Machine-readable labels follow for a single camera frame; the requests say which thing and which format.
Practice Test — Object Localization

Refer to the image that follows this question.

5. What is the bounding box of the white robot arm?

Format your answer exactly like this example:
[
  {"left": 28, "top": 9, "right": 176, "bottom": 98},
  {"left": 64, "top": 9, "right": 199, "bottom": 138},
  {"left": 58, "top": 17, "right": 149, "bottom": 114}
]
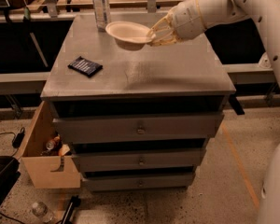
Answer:
[{"left": 148, "top": 0, "right": 280, "bottom": 224}]

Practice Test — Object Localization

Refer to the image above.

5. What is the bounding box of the middle grey drawer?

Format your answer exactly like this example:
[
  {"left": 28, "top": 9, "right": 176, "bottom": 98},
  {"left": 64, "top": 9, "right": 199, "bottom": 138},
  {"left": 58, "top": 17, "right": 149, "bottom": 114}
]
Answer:
[{"left": 72, "top": 148, "right": 205, "bottom": 173}]

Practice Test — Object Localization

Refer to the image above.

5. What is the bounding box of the dark blue rxbar wrapper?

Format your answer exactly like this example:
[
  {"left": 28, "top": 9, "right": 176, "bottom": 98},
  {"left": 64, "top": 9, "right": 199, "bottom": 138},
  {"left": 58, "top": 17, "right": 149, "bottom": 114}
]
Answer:
[{"left": 67, "top": 56, "right": 103, "bottom": 77}]

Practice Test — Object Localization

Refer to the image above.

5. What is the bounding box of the white paper bowl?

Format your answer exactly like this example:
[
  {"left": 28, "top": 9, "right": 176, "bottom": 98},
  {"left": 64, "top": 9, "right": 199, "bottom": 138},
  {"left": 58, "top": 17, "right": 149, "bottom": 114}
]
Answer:
[{"left": 105, "top": 21, "right": 156, "bottom": 45}]

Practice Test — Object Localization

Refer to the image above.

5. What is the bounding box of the open wooden box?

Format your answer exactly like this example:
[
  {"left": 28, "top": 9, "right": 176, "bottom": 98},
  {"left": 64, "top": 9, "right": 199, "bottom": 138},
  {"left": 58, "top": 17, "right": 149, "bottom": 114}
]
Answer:
[{"left": 20, "top": 102, "right": 80, "bottom": 189}]

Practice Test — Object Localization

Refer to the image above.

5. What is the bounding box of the plastic bottle on floor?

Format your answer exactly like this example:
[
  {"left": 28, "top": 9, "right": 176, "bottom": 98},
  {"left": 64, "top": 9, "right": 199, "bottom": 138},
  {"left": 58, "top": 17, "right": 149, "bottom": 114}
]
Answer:
[{"left": 32, "top": 202, "right": 55, "bottom": 224}]

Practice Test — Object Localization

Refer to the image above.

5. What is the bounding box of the grey drawer cabinet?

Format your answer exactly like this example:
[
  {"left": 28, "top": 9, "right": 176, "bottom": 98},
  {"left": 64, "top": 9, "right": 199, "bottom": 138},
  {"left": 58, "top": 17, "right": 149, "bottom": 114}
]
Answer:
[{"left": 41, "top": 15, "right": 235, "bottom": 182}]

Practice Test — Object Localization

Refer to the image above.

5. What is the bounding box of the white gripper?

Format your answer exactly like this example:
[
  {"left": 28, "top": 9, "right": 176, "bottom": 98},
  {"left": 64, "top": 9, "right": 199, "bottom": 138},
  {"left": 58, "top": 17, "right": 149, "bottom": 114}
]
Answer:
[{"left": 147, "top": 0, "right": 206, "bottom": 47}]

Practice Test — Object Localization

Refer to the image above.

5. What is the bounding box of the grey drawer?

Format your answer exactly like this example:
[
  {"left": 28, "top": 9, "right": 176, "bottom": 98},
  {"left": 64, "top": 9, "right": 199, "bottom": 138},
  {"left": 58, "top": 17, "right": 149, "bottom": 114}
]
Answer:
[
  {"left": 53, "top": 112, "right": 223, "bottom": 144},
  {"left": 72, "top": 148, "right": 205, "bottom": 173},
  {"left": 83, "top": 173, "right": 194, "bottom": 192}
]

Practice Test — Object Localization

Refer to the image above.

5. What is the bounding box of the black tool on floor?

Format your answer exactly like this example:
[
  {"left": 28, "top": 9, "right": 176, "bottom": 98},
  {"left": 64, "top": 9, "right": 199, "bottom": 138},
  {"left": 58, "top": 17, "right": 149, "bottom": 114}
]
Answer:
[{"left": 61, "top": 196, "right": 81, "bottom": 224}]

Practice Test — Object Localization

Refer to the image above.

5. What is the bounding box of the clear plastic water bottle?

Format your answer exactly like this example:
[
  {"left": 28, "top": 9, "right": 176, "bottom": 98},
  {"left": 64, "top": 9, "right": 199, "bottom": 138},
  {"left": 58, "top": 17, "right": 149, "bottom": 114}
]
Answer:
[{"left": 92, "top": 0, "right": 111, "bottom": 32}]

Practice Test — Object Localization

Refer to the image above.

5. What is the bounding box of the bottle inside wooden box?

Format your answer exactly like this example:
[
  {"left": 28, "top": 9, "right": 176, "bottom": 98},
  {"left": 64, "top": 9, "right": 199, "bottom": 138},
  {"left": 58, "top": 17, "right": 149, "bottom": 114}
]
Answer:
[{"left": 46, "top": 136, "right": 61, "bottom": 150}]

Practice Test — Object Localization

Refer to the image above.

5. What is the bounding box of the bottom grey drawer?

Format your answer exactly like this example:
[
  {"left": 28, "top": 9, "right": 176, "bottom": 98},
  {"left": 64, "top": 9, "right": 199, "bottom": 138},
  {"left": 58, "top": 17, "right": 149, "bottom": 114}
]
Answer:
[{"left": 83, "top": 173, "right": 194, "bottom": 192}]

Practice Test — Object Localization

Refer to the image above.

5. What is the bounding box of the top grey drawer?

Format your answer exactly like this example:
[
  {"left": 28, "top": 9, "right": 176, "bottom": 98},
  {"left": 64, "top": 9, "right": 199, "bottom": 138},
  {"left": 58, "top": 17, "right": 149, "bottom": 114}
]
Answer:
[{"left": 53, "top": 112, "right": 223, "bottom": 144}]

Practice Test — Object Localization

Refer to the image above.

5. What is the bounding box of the black bin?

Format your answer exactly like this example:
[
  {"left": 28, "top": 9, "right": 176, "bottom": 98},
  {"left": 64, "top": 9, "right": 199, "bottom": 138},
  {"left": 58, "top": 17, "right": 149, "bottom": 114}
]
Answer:
[{"left": 0, "top": 156, "right": 21, "bottom": 205}]

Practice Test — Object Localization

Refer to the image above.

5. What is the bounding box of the black power adapter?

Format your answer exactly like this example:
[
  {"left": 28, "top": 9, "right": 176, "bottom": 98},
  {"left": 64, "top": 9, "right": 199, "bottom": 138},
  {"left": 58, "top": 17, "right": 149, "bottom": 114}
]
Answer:
[{"left": 12, "top": 128, "right": 25, "bottom": 148}]

